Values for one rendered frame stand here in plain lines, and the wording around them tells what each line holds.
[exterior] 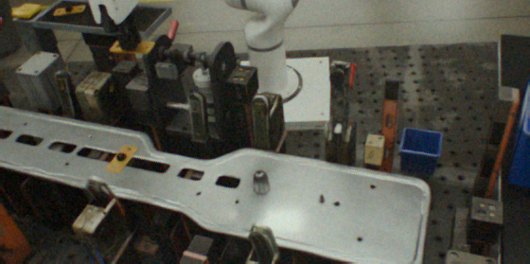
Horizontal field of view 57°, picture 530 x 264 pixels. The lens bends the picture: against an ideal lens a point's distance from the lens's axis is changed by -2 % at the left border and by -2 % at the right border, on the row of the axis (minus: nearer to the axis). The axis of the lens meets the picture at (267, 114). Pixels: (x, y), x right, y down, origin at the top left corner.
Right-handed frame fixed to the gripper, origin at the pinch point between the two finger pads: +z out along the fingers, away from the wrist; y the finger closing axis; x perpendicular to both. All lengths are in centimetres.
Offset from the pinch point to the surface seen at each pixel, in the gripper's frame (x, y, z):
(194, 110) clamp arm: 6.9, -5.8, 22.9
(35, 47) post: -52, -30, 25
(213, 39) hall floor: -68, -201, 132
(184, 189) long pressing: 9.3, 11.8, 29.5
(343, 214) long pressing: 42, 13, 29
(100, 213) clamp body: -2.7, 23.4, 25.0
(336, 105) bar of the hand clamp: 39.1, -4.3, 17.1
